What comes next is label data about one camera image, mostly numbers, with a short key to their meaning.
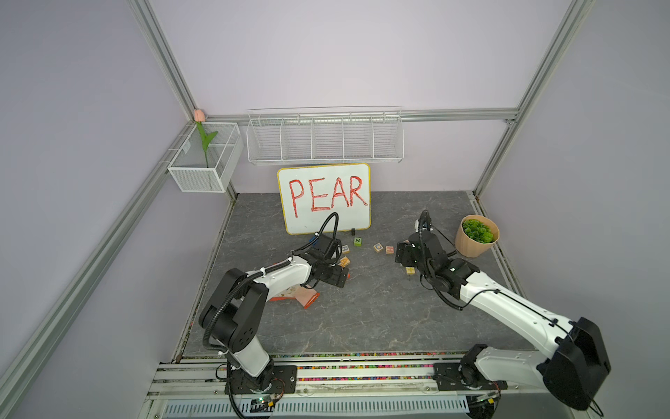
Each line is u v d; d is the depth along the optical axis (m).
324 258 0.72
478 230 0.92
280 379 0.74
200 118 0.89
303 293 0.89
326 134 0.98
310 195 0.99
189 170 0.77
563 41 0.74
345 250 1.01
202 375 0.76
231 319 0.45
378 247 1.02
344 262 0.97
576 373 0.39
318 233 0.75
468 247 0.93
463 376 0.66
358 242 1.02
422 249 0.59
